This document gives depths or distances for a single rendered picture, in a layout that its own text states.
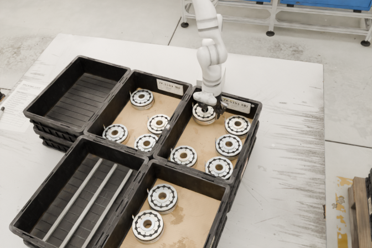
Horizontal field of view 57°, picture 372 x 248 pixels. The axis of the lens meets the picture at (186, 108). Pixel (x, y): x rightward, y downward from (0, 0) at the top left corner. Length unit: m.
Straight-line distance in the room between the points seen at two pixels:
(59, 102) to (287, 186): 1.06
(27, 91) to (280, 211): 1.39
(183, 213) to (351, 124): 1.76
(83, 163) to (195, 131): 0.46
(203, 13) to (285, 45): 2.16
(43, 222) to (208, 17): 0.89
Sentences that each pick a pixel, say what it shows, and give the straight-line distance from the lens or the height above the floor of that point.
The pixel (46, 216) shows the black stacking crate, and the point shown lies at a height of 0.83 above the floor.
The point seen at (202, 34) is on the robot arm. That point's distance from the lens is 1.15.
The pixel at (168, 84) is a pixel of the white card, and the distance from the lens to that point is 1.50.
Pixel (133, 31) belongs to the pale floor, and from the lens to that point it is 3.47.
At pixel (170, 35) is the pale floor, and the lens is 3.34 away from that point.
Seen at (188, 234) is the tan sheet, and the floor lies 0.83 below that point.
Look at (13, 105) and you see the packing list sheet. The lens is 1.95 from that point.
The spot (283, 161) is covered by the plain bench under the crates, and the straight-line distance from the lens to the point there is 1.51.
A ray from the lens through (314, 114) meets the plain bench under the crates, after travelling 1.71.
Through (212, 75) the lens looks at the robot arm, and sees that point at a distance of 1.20.
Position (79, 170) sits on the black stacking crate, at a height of 0.83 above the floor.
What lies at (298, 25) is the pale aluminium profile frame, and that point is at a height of 0.14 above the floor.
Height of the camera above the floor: 1.93
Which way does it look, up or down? 48 degrees down
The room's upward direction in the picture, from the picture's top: 4 degrees counter-clockwise
